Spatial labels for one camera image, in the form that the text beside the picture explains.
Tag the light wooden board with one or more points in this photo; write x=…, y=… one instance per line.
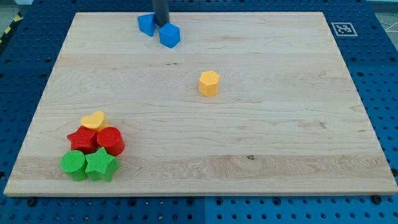
x=287, y=119

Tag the yellow heart block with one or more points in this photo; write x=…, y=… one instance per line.
x=96, y=121

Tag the red star block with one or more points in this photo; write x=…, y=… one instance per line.
x=84, y=140

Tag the green cylinder block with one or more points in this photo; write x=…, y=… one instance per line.
x=74, y=164

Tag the red cylinder block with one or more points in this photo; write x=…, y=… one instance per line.
x=111, y=139

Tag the green star block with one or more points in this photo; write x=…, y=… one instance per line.
x=101, y=165

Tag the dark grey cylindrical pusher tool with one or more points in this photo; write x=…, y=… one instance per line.
x=161, y=11

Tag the blue triangular block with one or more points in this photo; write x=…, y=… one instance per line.
x=147, y=24

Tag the yellow hexagon block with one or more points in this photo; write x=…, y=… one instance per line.
x=209, y=83

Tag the blue cube block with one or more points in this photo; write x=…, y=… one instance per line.
x=169, y=35

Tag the white fiducial marker tag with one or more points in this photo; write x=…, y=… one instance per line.
x=344, y=29

